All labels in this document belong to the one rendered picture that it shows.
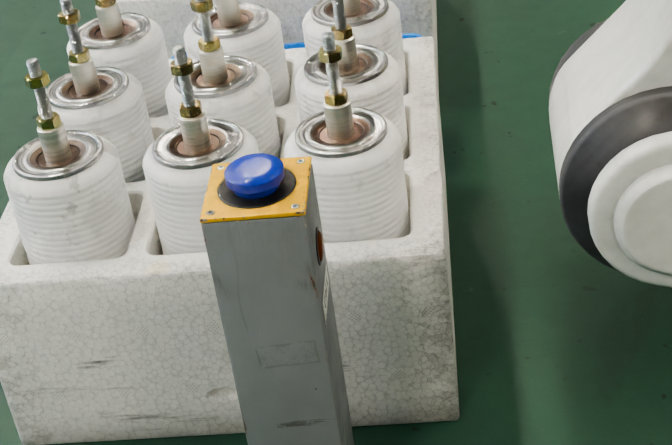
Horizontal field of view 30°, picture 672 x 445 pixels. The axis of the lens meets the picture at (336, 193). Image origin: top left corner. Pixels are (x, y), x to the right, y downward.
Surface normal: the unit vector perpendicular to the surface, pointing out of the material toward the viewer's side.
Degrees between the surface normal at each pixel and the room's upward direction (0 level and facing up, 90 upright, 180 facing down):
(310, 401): 90
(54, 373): 90
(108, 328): 90
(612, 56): 46
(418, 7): 90
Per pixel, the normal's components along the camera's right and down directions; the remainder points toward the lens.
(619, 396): -0.11, -0.84
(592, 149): -0.65, 0.04
